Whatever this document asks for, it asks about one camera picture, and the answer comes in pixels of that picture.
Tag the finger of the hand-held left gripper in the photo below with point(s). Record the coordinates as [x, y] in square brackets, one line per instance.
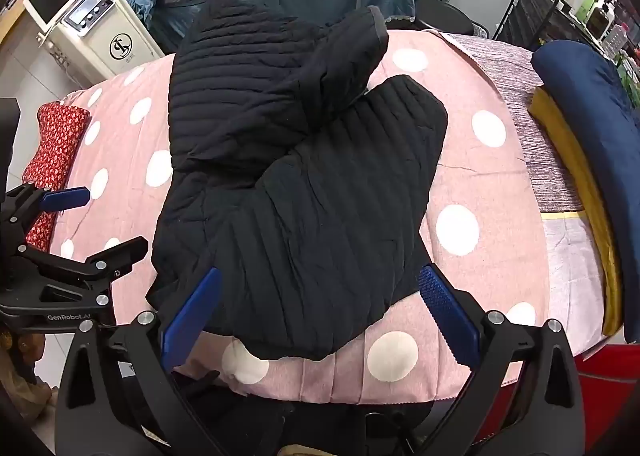
[115, 256]
[65, 198]

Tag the red patterned pillow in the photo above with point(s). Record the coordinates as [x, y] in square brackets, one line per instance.
[50, 151]

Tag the red carpet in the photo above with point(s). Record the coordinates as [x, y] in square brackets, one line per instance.
[610, 386]

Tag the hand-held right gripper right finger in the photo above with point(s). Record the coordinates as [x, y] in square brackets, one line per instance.
[447, 316]

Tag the mustard yellow folded cloth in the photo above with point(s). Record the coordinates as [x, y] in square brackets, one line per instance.
[575, 161]

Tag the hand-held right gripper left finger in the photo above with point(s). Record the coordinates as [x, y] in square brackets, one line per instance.
[192, 321]

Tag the black metal rack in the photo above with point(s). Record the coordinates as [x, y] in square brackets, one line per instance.
[535, 6]

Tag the black stool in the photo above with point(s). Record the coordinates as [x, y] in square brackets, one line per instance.
[445, 16]

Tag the navy blue folded cloth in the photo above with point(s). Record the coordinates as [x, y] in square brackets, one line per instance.
[595, 106]

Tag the pink polka-dot blanket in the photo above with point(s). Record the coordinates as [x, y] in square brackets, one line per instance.
[480, 176]

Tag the purple-grey striped blanket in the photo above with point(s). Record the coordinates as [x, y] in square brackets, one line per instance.
[545, 166]

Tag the black quilted jacket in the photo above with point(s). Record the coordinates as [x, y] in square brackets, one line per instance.
[300, 186]

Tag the white machine with screen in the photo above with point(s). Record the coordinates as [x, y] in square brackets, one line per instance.
[100, 31]

